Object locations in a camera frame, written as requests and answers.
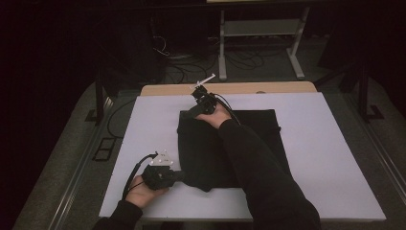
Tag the black stand leg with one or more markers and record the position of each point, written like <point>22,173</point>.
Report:
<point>364,92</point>
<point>99,96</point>

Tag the aluminium floor rail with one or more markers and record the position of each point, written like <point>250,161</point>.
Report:
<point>79,179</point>
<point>383,159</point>

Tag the white metal stand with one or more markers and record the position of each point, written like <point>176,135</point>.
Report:
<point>261,28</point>

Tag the person's right hand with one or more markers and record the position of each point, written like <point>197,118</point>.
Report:
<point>217,118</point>

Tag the person's left hand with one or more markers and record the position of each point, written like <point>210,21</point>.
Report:
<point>140,195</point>

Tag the white table cover sheet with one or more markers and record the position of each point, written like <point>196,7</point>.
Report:
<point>319,159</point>

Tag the black tank top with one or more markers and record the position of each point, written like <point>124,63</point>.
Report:
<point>204,153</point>

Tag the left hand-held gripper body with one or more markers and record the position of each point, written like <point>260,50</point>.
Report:
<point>158,175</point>

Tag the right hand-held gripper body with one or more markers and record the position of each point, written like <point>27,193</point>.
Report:
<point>206,100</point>

